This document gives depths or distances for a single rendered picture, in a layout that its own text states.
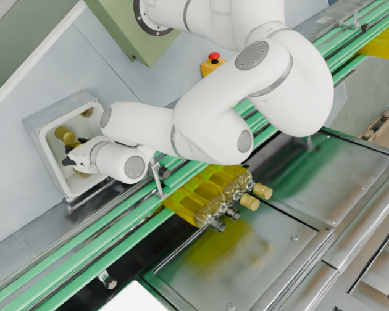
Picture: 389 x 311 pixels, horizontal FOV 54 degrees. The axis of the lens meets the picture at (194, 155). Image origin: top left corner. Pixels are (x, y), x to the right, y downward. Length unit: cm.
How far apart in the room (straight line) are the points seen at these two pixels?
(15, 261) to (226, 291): 53
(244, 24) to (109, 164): 38
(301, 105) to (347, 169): 89
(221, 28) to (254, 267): 63
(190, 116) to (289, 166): 92
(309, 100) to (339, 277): 65
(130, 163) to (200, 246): 46
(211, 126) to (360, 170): 96
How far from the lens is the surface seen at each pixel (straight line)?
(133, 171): 80
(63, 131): 102
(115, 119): 75
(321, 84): 63
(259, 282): 108
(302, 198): 132
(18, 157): 105
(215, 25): 83
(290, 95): 55
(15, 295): 103
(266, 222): 120
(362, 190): 137
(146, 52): 105
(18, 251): 109
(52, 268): 103
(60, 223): 110
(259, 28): 70
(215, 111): 54
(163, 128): 69
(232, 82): 53
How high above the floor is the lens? 165
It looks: 38 degrees down
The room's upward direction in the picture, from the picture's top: 117 degrees clockwise
